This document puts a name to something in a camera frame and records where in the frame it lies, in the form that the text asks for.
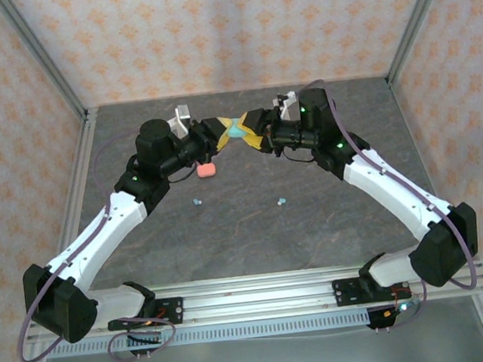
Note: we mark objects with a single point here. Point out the blue earbud charging case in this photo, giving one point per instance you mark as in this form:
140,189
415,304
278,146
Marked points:
236,131

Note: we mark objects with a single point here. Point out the pink earbud charging case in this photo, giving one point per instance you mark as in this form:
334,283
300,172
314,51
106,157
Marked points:
206,170

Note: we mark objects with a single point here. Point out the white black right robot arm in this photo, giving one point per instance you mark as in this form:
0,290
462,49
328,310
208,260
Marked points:
394,191

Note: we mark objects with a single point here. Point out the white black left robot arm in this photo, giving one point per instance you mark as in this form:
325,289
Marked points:
96,239

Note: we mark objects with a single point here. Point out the small circuit board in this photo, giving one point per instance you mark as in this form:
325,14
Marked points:
404,307

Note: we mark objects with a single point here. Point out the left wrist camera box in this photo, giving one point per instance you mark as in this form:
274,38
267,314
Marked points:
182,116

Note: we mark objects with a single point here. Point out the wide aluminium side rail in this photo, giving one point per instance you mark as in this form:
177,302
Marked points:
87,132

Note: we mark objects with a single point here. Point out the narrow aluminium side rail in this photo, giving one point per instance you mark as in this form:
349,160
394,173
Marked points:
409,128

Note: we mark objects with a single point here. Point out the aluminium corner frame post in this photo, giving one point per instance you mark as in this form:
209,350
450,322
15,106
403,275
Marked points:
38,55
418,15

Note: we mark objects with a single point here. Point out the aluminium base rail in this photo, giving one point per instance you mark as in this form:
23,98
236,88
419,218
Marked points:
258,296

